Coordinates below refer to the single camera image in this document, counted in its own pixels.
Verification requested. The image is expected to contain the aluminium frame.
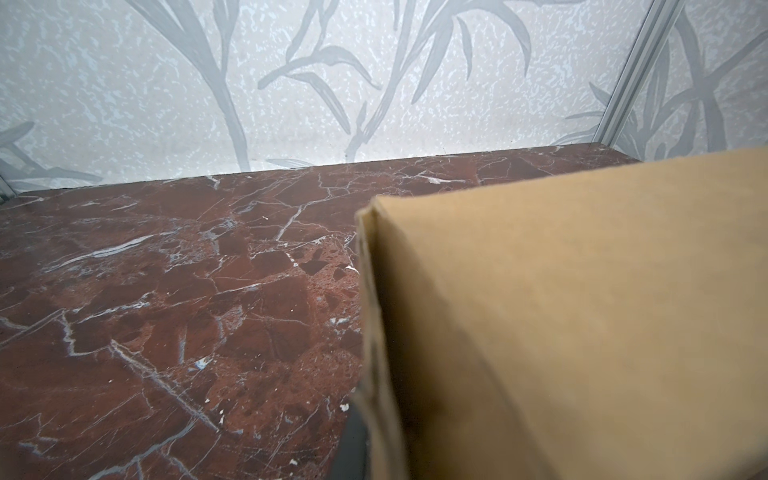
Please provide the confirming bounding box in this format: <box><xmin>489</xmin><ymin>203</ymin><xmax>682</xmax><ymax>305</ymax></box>
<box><xmin>593</xmin><ymin>0</ymin><xmax>685</xmax><ymax>146</ymax></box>

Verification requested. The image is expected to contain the brown cardboard box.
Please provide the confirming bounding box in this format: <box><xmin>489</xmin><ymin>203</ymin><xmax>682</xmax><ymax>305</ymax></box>
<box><xmin>354</xmin><ymin>147</ymin><xmax>767</xmax><ymax>479</ymax></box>

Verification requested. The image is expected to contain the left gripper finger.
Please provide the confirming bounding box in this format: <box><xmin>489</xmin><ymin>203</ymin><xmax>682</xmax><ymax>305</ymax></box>
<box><xmin>328</xmin><ymin>404</ymin><xmax>369</xmax><ymax>480</ymax></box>

